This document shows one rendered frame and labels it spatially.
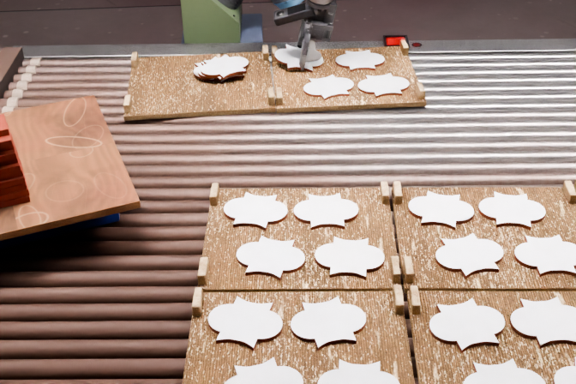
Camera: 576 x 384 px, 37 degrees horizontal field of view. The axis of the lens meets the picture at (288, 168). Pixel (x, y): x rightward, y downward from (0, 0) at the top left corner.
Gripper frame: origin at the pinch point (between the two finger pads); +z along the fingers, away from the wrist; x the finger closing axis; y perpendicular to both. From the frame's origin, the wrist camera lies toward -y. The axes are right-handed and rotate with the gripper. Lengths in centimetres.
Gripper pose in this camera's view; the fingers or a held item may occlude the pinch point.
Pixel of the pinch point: (299, 57)
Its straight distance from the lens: 254.1
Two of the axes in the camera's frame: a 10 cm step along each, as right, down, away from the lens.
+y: 9.8, 1.0, 1.4
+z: -1.7, 7.5, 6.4
